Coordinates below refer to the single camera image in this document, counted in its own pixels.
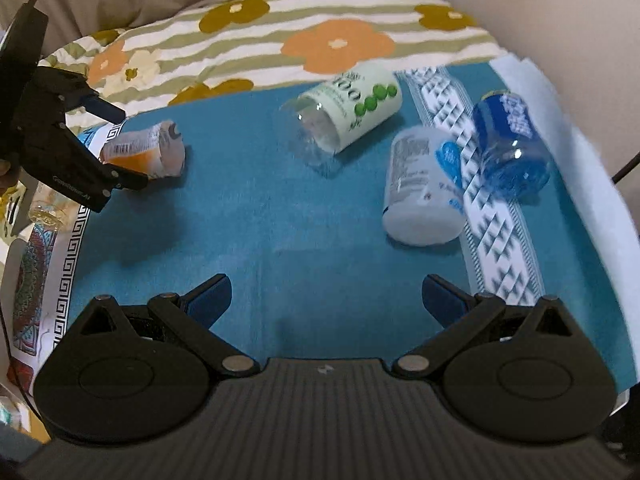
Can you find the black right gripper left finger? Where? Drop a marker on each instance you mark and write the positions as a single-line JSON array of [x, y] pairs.
[[189, 317]]

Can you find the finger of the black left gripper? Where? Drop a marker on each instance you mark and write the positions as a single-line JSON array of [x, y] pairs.
[[102, 109], [126, 179]]

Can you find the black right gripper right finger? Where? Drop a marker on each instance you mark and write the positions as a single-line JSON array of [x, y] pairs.
[[464, 317]]

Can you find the white label plastic cup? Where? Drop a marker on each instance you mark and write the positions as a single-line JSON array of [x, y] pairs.
[[423, 199]]

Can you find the blue plastic cup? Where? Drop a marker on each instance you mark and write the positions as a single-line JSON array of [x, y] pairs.
[[514, 162]]

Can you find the green label clear cup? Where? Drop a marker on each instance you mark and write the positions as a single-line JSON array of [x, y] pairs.
[[321, 122]]

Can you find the teal patterned cloth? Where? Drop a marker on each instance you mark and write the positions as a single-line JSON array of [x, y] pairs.
[[313, 272]]

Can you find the floral striped blanket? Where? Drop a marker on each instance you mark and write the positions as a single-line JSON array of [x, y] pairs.
[[243, 45]]

